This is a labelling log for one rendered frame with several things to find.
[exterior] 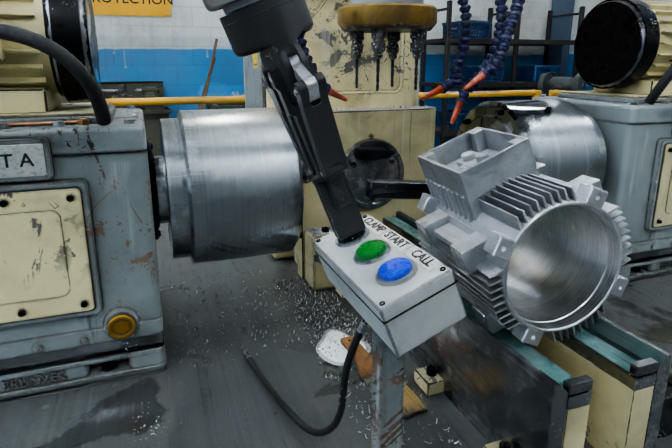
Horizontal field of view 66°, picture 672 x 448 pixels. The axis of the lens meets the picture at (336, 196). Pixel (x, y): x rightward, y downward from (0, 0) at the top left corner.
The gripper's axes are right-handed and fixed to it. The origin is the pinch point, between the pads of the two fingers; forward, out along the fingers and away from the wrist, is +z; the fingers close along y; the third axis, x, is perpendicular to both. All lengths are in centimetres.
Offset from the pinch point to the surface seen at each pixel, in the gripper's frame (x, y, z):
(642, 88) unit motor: -78, 34, 22
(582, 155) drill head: -54, 27, 25
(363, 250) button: 0.8, -5.2, 3.2
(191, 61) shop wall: -40, 552, 1
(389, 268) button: 0.5, -10.1, 3.2
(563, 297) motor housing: -22.6, -0.2, 25.3
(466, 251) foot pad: -11.8, 0.1, 12.4
